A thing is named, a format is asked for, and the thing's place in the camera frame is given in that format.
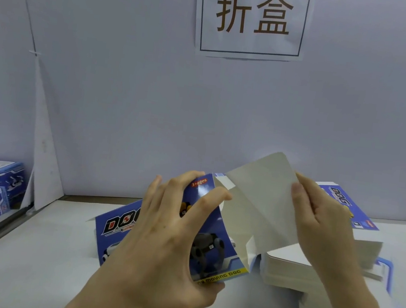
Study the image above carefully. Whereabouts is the person's left hand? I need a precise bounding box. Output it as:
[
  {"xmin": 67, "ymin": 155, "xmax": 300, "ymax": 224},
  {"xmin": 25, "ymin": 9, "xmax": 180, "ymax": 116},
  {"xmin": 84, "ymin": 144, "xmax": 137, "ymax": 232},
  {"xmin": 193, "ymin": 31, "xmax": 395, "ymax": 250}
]
[{"xmin": 67, "ymin": 155, "xmax": 243, "ymax": 308}]

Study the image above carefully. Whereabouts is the blue dog-print cardboard box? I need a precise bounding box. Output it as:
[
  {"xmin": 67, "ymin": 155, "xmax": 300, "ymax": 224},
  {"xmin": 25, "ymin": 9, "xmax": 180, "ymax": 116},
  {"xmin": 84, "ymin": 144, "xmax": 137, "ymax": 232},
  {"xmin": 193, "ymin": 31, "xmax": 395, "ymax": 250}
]
[{"xmin": 87, "ymin": 129, "xmax": 311, "ymax": 296}]

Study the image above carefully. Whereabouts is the person's right hand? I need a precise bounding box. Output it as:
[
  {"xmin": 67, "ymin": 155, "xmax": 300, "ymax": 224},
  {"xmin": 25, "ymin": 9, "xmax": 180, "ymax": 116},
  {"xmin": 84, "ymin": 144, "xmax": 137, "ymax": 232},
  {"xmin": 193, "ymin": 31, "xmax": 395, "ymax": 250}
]
[{"xmin": 278, "ymin": 171, "xmax": 377, "ymax": 291}]

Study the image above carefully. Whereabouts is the white paper wall sign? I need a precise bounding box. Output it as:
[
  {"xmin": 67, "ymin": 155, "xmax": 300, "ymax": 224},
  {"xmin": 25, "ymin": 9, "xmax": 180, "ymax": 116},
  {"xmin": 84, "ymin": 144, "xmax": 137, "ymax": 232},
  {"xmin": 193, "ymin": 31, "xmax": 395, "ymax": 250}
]
[{"xmin": 187, "ymin": 0, "xmax": 315, "ymax": 70}]

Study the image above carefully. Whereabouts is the stack of boxes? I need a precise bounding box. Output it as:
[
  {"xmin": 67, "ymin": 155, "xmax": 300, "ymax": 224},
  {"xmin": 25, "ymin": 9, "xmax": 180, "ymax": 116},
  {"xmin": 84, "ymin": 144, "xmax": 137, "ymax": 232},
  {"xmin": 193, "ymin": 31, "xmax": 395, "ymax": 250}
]
[{"xmin": 253, "ymin": 173, "xmax": 406, "ymax": 308}]

